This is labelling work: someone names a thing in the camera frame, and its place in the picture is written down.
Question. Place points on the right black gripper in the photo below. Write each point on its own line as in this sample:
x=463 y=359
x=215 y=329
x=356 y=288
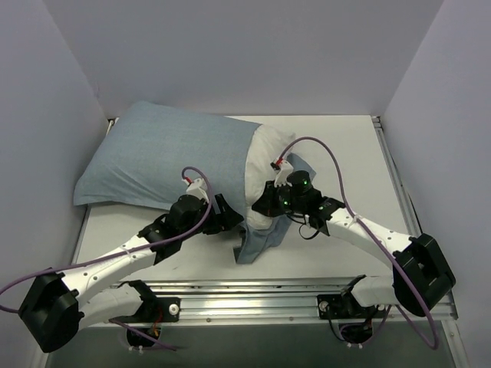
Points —
x=265 y=200

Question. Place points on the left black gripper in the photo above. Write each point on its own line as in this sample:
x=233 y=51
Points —
x=224 y=214

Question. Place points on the white pillow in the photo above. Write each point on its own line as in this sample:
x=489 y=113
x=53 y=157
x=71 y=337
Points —
x=262 y=232

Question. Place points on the pillowcase grey outside blue inside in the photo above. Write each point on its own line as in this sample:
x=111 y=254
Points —
x=140 y=160

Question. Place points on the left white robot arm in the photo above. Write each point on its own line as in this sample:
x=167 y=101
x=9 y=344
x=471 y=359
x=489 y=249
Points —
x=60 y=303

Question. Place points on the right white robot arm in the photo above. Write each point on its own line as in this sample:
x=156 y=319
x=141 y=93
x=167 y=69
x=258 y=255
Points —
x=420 y=274

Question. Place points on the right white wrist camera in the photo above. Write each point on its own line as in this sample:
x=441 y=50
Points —
x=283 y=169

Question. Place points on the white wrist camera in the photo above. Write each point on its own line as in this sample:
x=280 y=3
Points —
x=197 y=188
x=283 y=169

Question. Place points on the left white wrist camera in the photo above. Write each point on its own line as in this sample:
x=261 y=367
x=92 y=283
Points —
x=197 y=188

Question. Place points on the aluminium rail frame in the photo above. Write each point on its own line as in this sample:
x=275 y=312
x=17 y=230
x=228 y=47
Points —
x=266 y=314

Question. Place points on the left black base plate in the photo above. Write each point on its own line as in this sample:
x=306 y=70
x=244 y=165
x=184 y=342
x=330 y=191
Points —
x=169 y=308

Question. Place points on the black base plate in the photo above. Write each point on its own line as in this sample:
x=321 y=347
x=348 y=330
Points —
x=169 y=308
x=345 y=307

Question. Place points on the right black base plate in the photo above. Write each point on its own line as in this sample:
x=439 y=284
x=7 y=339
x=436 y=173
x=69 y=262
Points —
x=345 y=307

